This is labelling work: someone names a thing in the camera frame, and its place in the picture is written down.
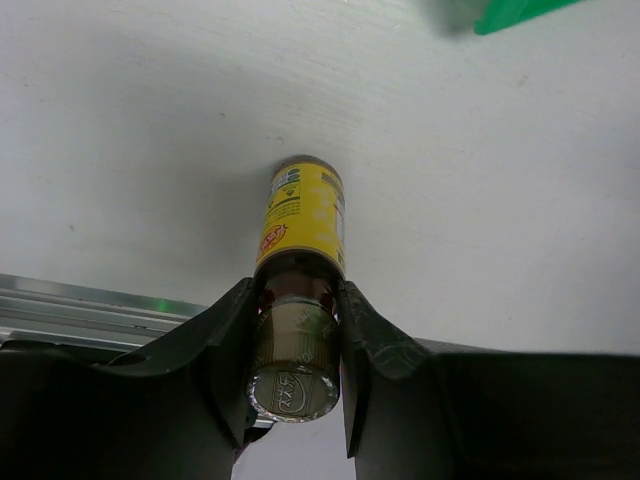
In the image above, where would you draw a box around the small yellow label bottle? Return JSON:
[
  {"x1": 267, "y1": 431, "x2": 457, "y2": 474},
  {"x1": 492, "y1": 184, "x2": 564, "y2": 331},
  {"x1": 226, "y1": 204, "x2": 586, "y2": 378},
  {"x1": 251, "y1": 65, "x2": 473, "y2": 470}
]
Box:
[{"x1": 246, "y1": 155, "x2": 346, "y2": 423}]

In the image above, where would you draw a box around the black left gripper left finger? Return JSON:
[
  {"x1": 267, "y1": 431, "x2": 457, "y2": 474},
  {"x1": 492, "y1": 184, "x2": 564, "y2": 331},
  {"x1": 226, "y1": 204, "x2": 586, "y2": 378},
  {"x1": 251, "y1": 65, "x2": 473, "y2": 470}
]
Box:
[{"x1": 1, "y1": 278, "x2": 255, "y2": 479}]

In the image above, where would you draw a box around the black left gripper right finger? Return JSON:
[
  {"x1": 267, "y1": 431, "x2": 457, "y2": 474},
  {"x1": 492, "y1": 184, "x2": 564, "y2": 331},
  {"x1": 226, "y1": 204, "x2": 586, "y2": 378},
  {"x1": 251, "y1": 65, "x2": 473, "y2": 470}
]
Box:
[{"x1": 337, "y1": 282, "x2": 639, "y2": 479}]

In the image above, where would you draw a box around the aluminium front rail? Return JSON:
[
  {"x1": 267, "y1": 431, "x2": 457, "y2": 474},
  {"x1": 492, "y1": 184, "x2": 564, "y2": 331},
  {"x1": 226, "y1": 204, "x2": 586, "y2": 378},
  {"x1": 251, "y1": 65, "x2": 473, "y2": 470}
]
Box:
[{"x1": 1, "y1": 274, "x2": 205, "y2": 352}]

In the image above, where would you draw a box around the green plastic bin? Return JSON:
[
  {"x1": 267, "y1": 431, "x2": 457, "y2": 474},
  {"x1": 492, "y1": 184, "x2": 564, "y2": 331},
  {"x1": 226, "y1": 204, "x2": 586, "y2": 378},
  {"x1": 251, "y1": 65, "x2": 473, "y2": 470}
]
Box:
[{"x1": 473, "y1": 0, "x2": 579, "y2": 36}]

